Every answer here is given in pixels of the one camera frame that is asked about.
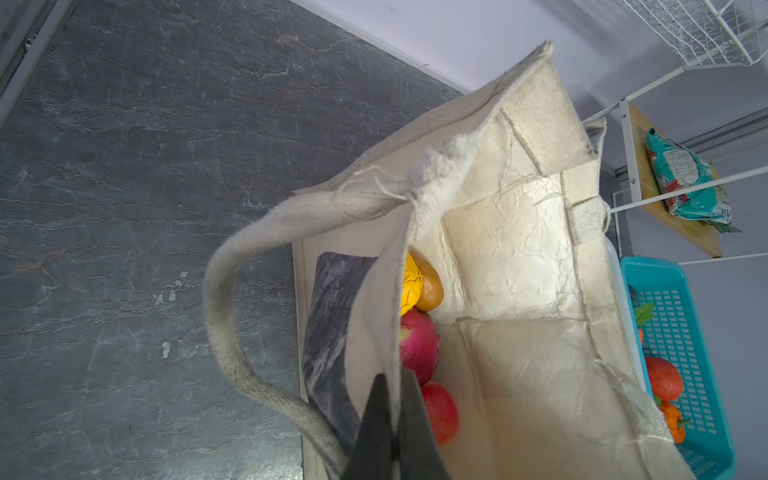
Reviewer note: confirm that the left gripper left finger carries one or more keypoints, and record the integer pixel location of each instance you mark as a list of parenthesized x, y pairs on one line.
[(371, 458)]

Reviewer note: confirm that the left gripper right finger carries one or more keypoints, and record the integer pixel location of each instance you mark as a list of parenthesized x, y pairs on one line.
[(417, 456)]

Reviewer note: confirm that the red apple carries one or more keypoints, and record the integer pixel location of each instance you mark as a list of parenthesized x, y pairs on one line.
[(442, 412)]

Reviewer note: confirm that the pink dragon fruit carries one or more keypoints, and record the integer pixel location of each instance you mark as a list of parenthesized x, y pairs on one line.
[(419, 344)]

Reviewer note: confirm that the brown potato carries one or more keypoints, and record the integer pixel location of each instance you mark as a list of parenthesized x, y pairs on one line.
[(432, 293)]

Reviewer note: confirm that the cream canvas grocery bag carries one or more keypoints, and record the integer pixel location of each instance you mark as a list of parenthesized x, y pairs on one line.
[(499, 191)]

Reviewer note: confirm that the teal snack bag top shelf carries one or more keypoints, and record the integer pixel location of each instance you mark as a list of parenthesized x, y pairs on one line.
[(676, 168)]

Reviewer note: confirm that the red tomato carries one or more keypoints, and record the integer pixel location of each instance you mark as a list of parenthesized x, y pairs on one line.
[(665, 380)]

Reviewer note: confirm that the teal plastic vegetable basket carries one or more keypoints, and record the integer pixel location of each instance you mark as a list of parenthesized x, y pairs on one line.
[(668, 327)]

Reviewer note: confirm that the wooden two-tier shelf rack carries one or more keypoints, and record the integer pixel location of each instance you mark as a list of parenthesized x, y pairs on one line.
[(638, 175)]

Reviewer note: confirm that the long white wire basket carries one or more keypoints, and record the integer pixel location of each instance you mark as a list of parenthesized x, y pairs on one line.
[(708, 33)]

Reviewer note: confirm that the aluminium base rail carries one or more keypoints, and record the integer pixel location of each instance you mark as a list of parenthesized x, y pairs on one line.
[(28, 31)]

